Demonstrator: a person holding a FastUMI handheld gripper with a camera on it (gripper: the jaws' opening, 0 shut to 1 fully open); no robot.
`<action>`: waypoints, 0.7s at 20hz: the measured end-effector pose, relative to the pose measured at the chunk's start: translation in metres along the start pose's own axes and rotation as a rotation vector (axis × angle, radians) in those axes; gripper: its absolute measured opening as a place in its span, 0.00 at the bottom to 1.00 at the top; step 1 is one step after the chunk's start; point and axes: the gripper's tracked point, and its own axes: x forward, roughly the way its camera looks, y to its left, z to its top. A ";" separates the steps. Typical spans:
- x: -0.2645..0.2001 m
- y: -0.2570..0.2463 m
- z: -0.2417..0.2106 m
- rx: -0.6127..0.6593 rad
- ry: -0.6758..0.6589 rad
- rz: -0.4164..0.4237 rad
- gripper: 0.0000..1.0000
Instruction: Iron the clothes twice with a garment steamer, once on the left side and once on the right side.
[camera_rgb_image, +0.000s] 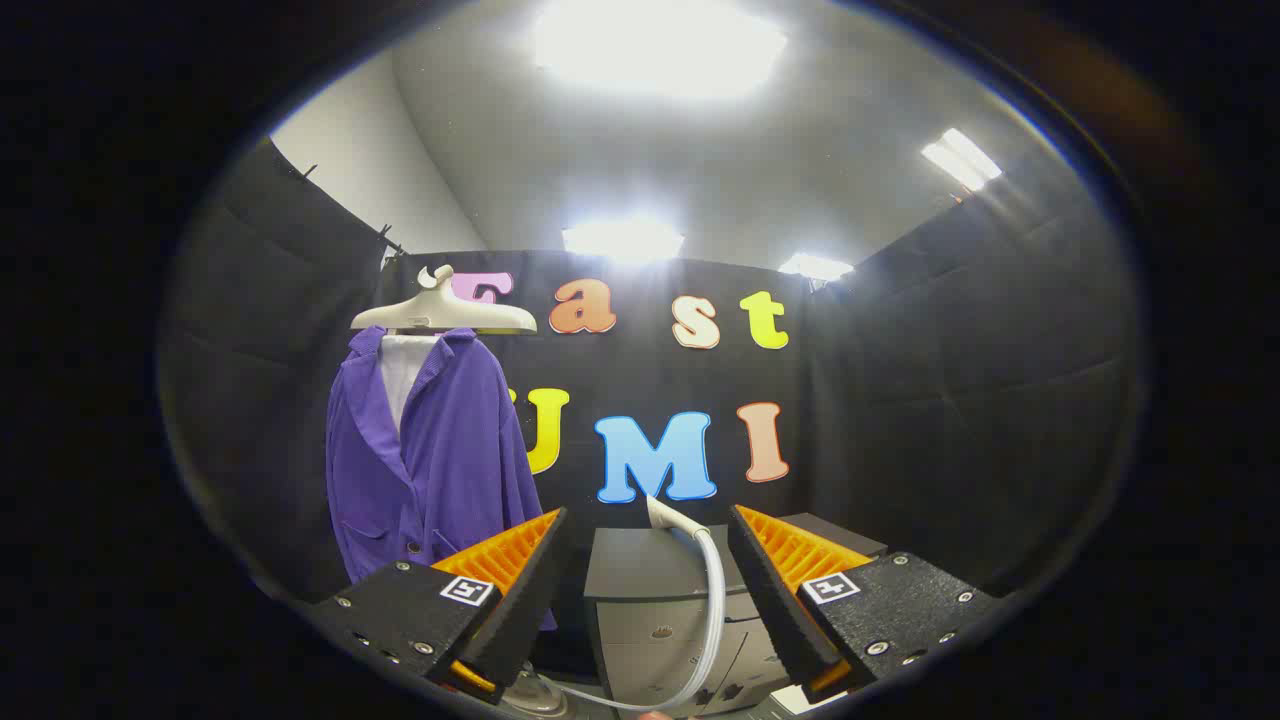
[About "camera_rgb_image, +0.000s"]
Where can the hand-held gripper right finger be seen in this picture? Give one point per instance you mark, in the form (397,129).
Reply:
(770,600)

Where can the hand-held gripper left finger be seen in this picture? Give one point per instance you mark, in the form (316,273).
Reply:
(528,592)

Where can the white garment steamer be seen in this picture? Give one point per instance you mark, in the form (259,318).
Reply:
(713,590)

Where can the white clothes hanger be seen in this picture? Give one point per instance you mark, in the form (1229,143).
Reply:
(445,312)

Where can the white flat board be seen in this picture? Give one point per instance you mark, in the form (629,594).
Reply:
(795,700)

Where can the grey drawer cabinet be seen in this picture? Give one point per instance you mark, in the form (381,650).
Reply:
(650,590)

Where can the ceiling light panel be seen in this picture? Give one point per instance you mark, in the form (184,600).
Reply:
(622,240)
(815,266)
(960,158)
(655,45)

